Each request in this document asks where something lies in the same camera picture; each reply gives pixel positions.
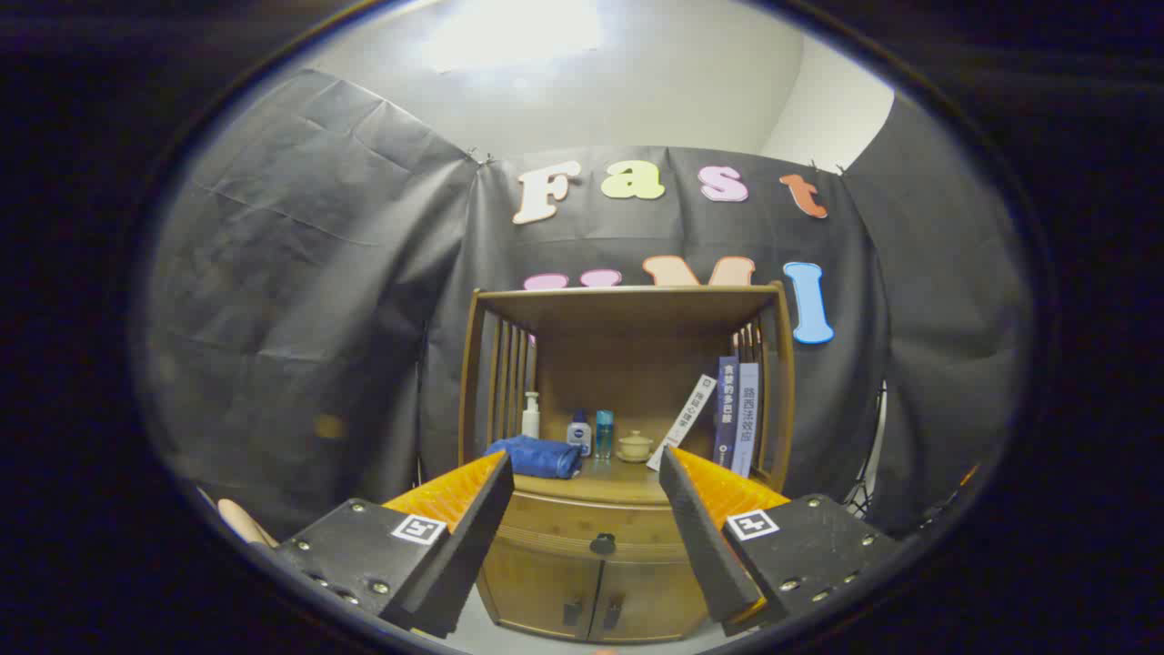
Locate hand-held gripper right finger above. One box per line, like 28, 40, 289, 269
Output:
657, 445, 904, 638

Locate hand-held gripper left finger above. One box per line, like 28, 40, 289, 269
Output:
276, 449, 516, 640

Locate wooden drawer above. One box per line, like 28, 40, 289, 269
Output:
491, 489, 697, 563

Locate wooden cabinet door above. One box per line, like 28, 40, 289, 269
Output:
477, 537, 601, 638
589, 555, 710, 644

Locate wooden countertop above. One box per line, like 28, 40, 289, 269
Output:
491, 455, 774, 507

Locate wooden cabinet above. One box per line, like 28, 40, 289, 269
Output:
457, 282, 797, 644

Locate blue folded towel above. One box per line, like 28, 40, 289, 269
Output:
485, 435, 583, 480

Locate white book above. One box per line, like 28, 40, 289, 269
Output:
646, 374, 718, 472

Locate pale purple book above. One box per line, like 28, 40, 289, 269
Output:
730, 362, 760, 479

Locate dark blue book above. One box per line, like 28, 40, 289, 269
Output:
712, 356, 739, 469

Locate beige curved chair part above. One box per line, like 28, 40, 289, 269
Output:
216, 498, 276, 549

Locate black backdrop cloth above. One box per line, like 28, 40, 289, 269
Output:
145, 68, 1038, 542

